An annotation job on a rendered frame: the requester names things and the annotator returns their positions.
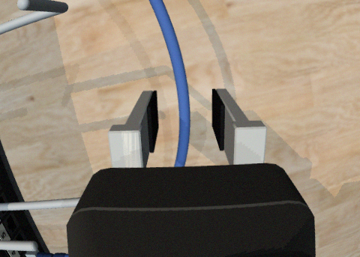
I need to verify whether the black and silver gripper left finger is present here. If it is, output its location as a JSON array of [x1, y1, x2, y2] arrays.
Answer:
[[107, 91, 159, 168]]

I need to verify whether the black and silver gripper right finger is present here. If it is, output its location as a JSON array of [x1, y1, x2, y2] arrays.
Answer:
[[212, 88, 267, 165]]

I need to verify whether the blue cable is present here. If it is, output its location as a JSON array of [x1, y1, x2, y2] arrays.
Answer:
[[149, 0, 191, 166]]

